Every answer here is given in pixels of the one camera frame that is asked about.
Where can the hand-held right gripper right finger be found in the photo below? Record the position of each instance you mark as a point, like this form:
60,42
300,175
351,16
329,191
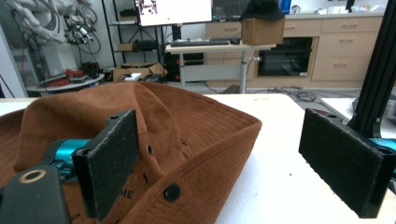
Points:
342,155

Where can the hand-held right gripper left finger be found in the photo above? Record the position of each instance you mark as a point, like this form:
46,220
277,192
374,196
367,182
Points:
107,161

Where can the brown bucket hat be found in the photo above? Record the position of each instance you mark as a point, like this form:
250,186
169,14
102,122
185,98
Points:
202,140

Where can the round white table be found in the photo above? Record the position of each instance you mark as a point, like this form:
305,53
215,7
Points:
62,84

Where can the red tool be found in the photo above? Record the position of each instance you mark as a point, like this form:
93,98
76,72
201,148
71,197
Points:
67,76

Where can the open cardboard box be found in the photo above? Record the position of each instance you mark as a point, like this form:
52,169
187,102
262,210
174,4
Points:
137,71

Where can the wooden cabinet with drawers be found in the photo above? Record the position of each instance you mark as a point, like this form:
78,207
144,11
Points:
342,46

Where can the black built-in oven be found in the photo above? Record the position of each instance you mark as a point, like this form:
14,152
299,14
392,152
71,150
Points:
285,57

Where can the black metal shelf rack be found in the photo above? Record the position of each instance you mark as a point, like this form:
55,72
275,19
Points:
134,34

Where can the light wooden standing desk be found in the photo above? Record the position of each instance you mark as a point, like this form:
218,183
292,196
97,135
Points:
218,62

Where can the black keyboard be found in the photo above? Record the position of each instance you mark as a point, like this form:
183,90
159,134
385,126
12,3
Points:
199,43

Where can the white monitor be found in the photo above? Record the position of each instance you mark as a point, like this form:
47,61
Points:
174,11

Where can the black hat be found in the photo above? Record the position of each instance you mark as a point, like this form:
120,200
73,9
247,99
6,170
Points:
263,9

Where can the dark monitor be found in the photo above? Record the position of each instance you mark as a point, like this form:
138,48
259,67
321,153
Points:
229,9

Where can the black aluminium frame post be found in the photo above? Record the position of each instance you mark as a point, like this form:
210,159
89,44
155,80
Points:
378,71

